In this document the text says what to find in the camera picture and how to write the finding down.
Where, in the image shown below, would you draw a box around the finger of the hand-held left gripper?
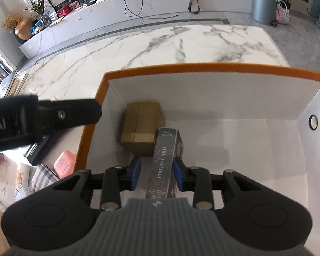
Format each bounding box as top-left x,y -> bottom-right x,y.
37,98 -> 102,136

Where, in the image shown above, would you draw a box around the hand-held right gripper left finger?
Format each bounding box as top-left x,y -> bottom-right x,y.
53,156 -> 142,211

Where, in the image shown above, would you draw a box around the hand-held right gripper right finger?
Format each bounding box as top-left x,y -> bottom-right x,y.
172,157 -> 262,211

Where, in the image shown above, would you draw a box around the dark photo card box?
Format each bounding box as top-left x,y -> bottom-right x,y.
145,127 -> 184,199

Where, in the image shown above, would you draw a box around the orange cardboard box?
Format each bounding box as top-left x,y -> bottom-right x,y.
74,63 -> 320,246

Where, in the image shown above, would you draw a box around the black device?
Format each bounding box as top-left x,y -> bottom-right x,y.
23,133 -> 61,166

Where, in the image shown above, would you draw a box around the brown cardboard box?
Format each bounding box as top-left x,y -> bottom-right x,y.
120,101 -> 166,157

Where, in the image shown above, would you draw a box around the pink bottle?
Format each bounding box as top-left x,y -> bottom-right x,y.
54,150 -> 78,180

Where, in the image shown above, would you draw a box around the light printed cloth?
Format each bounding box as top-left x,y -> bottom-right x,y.
0,152 -> 36,219

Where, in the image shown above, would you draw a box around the checked cloth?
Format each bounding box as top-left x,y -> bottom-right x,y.
31,164 -> 61,193

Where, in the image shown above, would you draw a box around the golden vase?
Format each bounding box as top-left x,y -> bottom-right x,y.
14,18 -> 34,41

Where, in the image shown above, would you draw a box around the dried flowers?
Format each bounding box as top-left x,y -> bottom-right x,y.
1,13 -> 22,30

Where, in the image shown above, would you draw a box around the red gift box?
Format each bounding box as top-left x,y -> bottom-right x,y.
56,5 -> 71,18

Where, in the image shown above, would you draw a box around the black foil packet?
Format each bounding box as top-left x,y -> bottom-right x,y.
43,0 -> 57,22

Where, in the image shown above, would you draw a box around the aloe plant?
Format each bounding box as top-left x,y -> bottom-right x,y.
23,0 -> 48,20

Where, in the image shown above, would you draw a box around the marble tv cabinet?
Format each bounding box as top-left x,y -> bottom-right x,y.
19,0 -> 254,60

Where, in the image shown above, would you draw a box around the woven handbag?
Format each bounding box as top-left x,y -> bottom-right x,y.
276,0 -> 291,25

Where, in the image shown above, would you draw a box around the silver trash can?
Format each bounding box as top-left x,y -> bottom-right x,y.
251,0 -> 279,25

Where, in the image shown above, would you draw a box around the black cable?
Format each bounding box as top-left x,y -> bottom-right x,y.
121,0 -> 181,20

